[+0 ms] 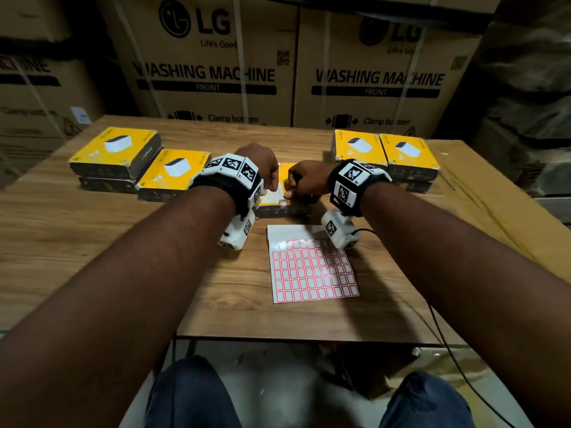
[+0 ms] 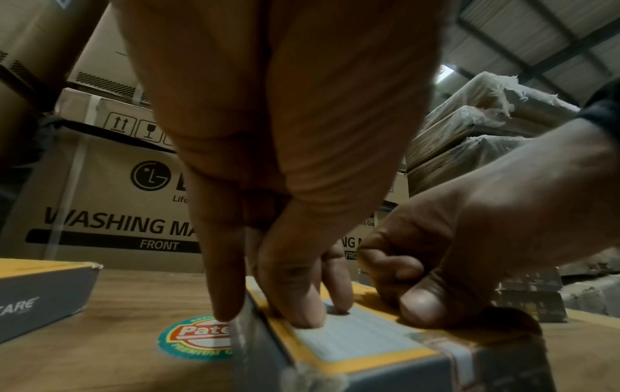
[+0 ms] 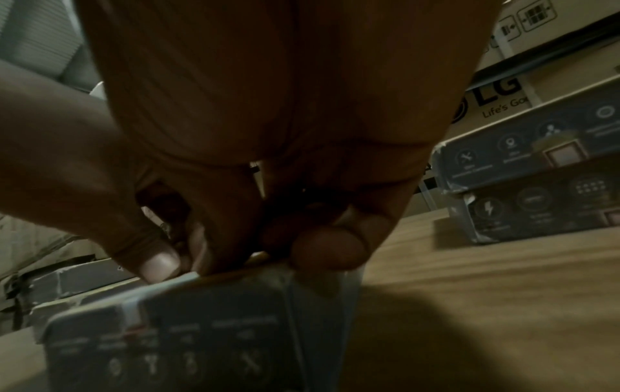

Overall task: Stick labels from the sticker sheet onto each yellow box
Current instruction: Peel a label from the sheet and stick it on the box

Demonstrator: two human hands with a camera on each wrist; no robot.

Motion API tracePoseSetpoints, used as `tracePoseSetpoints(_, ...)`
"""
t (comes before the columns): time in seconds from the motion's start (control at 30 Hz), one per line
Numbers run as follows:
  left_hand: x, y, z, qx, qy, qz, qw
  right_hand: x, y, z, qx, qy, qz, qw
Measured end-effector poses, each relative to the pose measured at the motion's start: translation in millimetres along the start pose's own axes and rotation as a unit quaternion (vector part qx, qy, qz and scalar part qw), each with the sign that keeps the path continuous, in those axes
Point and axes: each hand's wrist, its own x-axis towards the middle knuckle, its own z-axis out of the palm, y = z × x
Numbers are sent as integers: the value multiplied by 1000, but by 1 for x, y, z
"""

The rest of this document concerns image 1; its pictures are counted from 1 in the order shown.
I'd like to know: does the group of yellow boxes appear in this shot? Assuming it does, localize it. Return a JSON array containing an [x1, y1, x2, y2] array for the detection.
[[68, 127, 211, 203]]

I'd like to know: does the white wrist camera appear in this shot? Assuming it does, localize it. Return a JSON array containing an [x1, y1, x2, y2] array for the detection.
[[218, 209, 256, 251], [321, 209, 360, 250]]

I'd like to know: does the plastic wrapped cardboard stack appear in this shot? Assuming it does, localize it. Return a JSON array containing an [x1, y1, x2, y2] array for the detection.
[[435, 0, 571, 224]]

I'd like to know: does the black camera cable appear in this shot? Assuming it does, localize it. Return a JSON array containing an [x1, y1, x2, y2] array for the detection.
[[352, 228, 518, 428]]

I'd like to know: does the black wristband with marker tags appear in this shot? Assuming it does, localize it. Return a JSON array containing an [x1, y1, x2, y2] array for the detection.
[[189, 153, 264, 218], [328, 159, 393, 218]]

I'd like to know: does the person's left forearm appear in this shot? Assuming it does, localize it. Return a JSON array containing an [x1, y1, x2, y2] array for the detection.
[[0, 185, 236, 428]]

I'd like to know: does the black stretch wrap band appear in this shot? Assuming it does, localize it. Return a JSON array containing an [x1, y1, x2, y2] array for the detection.
[[0, 37, 103, 61], [249, 0, 494, 32]]

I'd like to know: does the person's left leg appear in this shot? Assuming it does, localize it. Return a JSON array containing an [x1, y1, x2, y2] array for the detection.
[[145, 355, 241, 428]]

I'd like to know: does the flat brown cardboard sheet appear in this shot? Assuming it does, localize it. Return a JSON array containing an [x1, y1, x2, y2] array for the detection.
[[426, 139, 571, 284]]

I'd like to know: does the person's leg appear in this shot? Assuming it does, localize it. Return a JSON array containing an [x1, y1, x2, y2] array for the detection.
[[145, 355, 241, 428], [379, 371, 476, 428]]

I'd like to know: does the person's left hand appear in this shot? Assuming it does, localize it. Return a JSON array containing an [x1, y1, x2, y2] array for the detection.
[[235, 143, 280, 197]]

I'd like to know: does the sheet of red-bordered labels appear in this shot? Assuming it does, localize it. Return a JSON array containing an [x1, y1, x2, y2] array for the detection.
[[266, 225, 360, 304]]

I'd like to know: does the person's right leg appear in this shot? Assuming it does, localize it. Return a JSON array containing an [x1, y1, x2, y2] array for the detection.
[[379, 371, 476, 428]]

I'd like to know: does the stack of large printed cartons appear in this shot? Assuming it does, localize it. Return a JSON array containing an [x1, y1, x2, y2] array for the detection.
[[0, 0, 503, 188]]

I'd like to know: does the person's right hand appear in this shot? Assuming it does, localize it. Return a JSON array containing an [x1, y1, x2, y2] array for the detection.
[[284, 160, 336, 202]]

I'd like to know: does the black metal table frame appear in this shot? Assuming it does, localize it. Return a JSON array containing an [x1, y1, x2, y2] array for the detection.
[[171, 336, 199, 361]]

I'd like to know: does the person's right forearm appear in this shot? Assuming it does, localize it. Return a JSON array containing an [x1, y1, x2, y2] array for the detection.
[[360, 181, 571, 428]]

